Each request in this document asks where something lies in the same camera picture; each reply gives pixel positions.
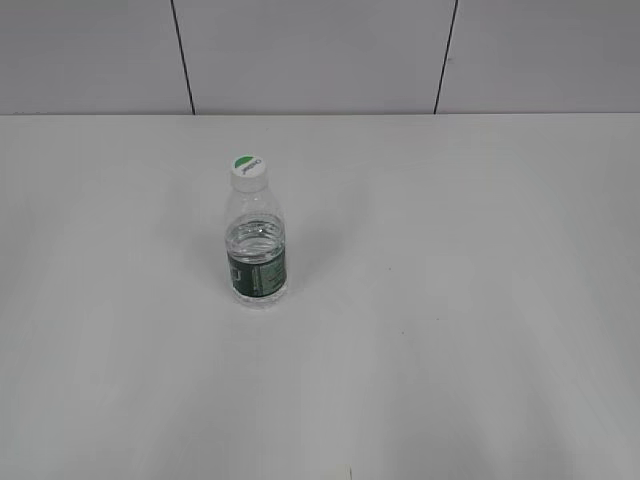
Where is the clear plastic water bottle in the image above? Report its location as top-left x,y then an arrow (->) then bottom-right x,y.
224,185 -> 288,308

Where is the white green bottle cap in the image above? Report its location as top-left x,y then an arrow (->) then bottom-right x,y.
230,155 -> 268,193

